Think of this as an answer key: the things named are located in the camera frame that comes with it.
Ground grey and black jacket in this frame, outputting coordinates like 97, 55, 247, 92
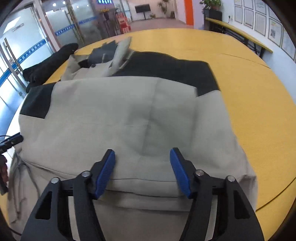
8, 38, 257, 240

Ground black garment on table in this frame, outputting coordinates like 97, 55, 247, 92
23, 43, 79, 93

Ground red crates stack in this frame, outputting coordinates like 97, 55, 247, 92
115, 13, 131, 34

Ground potted green plant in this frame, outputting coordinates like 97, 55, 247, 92
200, 0, 222, 9

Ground wall television screen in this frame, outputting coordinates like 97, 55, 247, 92
135, 4, 151, 13

